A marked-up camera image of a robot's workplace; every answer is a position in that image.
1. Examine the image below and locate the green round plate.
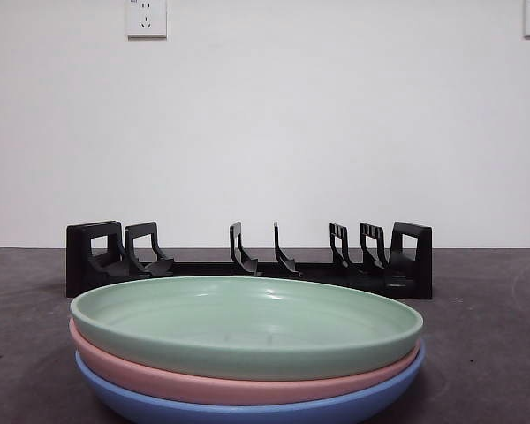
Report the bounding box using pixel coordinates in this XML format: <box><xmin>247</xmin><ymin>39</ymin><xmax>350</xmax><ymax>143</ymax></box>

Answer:
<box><xmin>69</xmin><ymin>276</ymin><xmax>425</xmax><ymax>382</ymax></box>

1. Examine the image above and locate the black plastic dish rack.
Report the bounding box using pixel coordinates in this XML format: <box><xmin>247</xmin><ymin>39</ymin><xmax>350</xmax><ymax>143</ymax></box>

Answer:
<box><xmin>65</xmin><ymin>219</ymin><xmax>435</xmax><ymax>301</ymax></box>

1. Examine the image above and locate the pink round plate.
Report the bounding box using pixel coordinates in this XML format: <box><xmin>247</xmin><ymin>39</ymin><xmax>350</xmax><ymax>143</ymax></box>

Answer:
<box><xmin>68</xmin><ymin>317</ymin><xmax>427</xmax><ymax>406</ymax></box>

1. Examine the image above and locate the blue round plate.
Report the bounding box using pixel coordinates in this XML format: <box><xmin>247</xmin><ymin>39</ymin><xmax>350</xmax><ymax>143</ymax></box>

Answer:
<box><xmin>73</xmin><ymin>339</ymin><xmax>428</xmax><ymax>424</ymax></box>

